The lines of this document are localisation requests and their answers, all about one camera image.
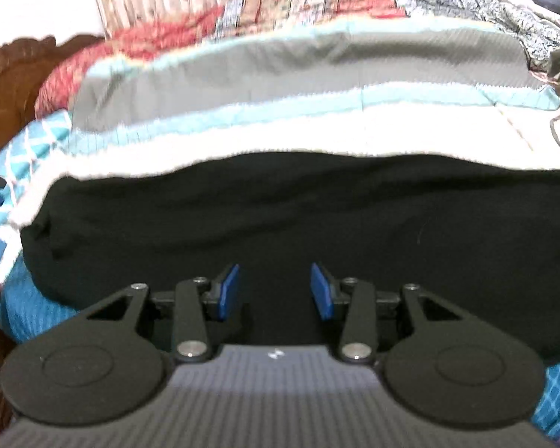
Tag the red patterned quilt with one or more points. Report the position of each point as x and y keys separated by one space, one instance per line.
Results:
x=135 y=51

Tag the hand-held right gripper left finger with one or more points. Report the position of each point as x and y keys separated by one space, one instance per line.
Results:
x=230 y=291

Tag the wooden headboard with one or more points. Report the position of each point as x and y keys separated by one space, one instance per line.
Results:
x=14 y=88

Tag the blue white patterned cloth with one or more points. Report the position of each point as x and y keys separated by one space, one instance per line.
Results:
x=504 y=14

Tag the striped black white grey sweater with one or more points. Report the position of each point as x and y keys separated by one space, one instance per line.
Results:
x=280 y=98

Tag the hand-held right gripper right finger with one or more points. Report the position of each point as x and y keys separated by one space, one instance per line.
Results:
x=321 y=291

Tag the blue checked bedsheet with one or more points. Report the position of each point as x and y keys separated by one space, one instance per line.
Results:
x=23 y=177

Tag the black pants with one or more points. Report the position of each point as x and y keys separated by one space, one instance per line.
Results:
x=308 y=224

